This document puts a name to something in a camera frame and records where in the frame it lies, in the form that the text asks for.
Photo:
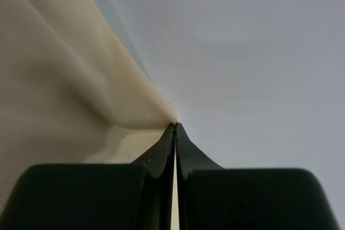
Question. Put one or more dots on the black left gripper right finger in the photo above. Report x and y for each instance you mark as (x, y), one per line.
(212, 197)

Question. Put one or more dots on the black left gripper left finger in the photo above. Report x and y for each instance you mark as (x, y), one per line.
(137, 195)

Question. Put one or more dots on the beige trousers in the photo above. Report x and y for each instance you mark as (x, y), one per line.
(70, 91)

